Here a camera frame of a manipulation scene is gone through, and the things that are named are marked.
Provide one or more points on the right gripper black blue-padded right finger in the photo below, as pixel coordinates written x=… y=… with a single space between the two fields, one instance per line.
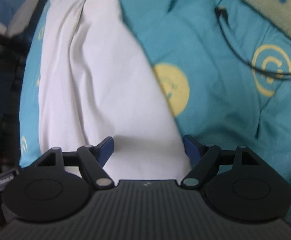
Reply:
x=208 y=158

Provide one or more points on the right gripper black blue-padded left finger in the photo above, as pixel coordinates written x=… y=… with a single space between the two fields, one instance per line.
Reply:
x=51 y=174

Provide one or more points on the white shirt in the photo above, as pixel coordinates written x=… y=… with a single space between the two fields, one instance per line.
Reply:
x=96 y=82

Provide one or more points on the turquoise patterned bed sheet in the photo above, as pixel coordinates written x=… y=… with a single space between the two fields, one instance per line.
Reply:
x=225 y=74

